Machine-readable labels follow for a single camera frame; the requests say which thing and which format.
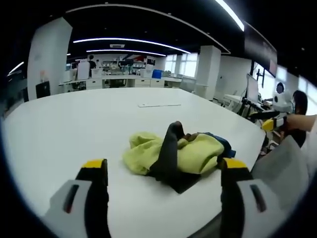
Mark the white computer monitor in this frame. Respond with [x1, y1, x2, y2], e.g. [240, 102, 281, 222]
[246, 73, 260, 103]

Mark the black wall display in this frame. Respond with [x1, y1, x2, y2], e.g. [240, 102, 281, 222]
[244, 21, 278, 76]

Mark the person's light grey clothing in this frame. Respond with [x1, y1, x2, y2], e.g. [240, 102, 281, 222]
[251, 135, 317, 214]

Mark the black office chair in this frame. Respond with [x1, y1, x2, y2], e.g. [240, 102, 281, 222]
[35, 81, 52, 99]

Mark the white whiteboard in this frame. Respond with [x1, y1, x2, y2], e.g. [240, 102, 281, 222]
[77, 61, 91, 80]

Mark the white cabinet counter row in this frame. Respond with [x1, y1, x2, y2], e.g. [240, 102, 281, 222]
[58, 73, 184, 93]

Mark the white flat strip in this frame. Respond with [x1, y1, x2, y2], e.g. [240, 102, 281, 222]
[138, 103, 182, 108]

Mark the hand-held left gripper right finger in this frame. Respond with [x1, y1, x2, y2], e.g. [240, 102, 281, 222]
[219, 157, 293, 238]

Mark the yellow-green and grey garment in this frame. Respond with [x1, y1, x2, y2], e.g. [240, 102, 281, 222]
[122, 120, 225, 179]

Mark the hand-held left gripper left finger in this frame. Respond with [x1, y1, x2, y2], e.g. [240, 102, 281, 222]
[43, 158, 111, 238]

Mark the long ceiling light strip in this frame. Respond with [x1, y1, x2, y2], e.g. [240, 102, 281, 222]
[86, 49, 167, 57]
[214, 0, 245, 32]
[72, 37, 192, 55]

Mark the blue cloth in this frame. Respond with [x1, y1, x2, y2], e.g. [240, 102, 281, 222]
[205, 132, 236, 159]

